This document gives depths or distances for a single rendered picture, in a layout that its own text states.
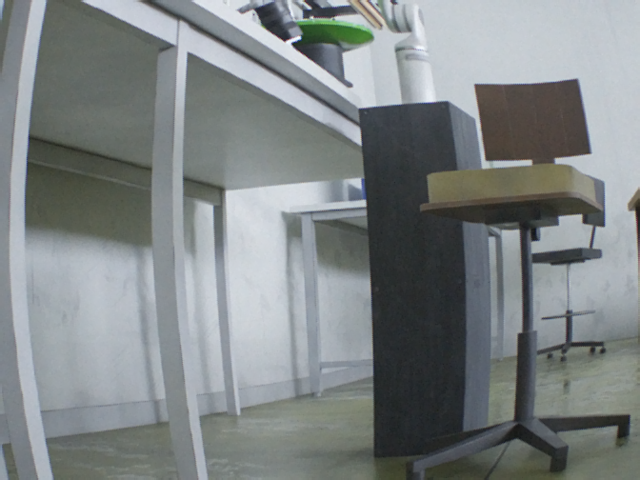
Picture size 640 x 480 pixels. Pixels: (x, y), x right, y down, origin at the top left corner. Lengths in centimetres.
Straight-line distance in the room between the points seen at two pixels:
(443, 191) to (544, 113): 51
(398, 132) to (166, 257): 94
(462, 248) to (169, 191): 90
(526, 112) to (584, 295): 463
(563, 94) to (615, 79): 485
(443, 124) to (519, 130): 20
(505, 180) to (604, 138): 516
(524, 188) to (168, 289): 70
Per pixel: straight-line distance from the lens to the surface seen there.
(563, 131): 225
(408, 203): 230
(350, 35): 235
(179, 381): 152
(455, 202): 185
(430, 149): 229
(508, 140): 228
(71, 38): 165
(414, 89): 241
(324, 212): 483
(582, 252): 531
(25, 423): 107
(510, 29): 719
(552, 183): 180
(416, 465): 184
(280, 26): 217
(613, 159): 694
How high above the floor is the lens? 35
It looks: 4 degrees up
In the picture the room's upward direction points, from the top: 3 degrees counter-clockwise
